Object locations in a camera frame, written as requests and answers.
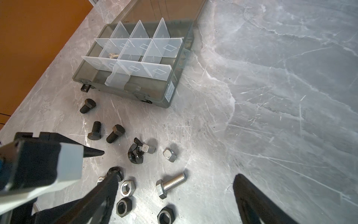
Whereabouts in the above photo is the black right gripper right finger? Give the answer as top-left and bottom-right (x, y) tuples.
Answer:
(233, 174), (297, 224)

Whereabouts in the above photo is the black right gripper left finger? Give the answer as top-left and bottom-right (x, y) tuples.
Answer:
(53, 172), (118, 224)

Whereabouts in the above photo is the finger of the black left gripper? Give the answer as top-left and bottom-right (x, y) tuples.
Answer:
(14, 132), (104, 158)

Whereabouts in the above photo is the brass wing nut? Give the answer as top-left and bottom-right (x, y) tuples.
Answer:
(109, 53), (119, 59)

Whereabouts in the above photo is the black hex nut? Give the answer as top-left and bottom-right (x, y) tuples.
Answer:
(116, 197), (132, 217)
(157, 206), (175, 224)

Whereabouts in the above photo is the silver hex nut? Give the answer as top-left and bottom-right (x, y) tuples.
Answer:
(96, 176), (106, 185)
(120, 180), (136, 197)

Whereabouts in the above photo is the black hex bolt middle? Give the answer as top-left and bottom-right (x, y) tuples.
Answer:
(87, 121), (101, 141)

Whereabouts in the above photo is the black hex bolt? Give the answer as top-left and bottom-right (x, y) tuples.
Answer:
(87, 121), (101, 141)
(80, 99), (96, 114)
(106, 124), (125, 143)

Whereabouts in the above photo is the black hex bolt far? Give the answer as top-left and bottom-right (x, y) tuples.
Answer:
(80, 99), (96, 114)

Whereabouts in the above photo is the black hex bolt near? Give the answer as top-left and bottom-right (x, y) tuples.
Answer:
(106, 124), (125, 143)

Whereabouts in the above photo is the silver hex bolt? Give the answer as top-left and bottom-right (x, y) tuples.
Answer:
(155, 173), (187, 199)

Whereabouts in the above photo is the grey plastic organizer box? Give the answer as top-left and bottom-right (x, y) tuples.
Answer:
(73, 1), (205, 108)

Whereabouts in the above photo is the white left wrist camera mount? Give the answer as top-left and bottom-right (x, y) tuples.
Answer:
(1, 140), (84, 214)

